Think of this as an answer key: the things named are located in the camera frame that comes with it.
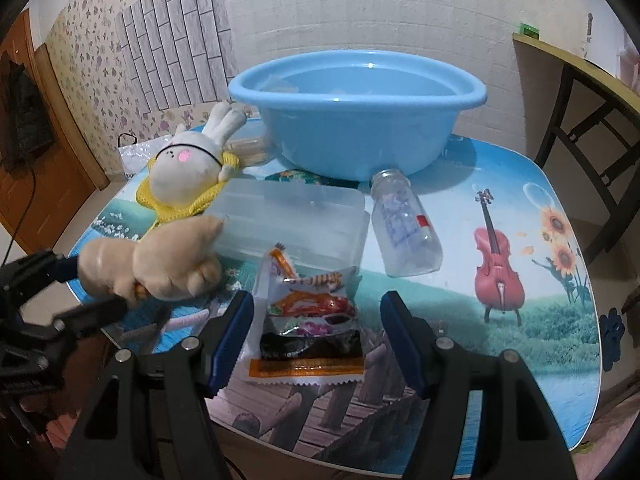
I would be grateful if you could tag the translucent plastic storage box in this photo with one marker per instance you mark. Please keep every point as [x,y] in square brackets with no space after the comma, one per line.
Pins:
[300,220]

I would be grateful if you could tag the white rabbit plush toy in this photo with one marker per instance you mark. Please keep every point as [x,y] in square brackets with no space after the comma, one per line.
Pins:
[185,175]

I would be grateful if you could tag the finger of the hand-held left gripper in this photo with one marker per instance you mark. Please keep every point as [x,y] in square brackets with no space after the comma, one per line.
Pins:
[95,317]
[65,267]

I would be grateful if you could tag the tan wooden object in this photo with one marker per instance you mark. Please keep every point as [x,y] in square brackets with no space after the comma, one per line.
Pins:
[247,149]

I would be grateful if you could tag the small green box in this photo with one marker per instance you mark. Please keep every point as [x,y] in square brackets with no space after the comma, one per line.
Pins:
[528,31]

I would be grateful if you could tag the red orange snack packet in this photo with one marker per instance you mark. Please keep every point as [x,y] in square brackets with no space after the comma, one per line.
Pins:
[310,310]

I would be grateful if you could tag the blue plastic basin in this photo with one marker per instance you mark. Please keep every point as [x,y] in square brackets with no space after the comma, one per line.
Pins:
[360,135]

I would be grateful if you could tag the tan plush toy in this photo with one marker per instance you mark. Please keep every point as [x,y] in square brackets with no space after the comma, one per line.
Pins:
[160,255]

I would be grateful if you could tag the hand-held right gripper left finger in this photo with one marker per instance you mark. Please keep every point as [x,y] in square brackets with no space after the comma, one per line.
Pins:
[232,340]

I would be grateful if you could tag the wooden folding side table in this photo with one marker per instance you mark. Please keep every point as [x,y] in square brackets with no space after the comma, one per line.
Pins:
[540,65]

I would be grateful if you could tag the printed landscape desktop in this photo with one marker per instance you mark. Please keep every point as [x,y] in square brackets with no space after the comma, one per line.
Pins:
[450,385]

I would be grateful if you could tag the white plastic bag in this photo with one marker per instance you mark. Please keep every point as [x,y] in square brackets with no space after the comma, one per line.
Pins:
[135,155]

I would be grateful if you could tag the pink cloth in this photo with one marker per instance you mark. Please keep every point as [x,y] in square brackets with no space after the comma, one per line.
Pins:
[615,440]

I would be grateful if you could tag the wooden door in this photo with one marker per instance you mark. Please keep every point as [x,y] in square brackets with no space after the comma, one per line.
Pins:
[65,175]

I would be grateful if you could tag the dark cloth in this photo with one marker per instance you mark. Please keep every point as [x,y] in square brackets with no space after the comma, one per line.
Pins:
[27,120]

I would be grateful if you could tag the clear baby bottle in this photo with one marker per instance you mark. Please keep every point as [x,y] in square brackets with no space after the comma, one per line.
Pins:
[405,230]

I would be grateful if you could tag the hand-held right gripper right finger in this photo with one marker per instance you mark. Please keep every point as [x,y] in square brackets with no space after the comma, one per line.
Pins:
[400,340]

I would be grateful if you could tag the floral mat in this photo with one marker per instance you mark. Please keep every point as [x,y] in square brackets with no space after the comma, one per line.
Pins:
[295,177]

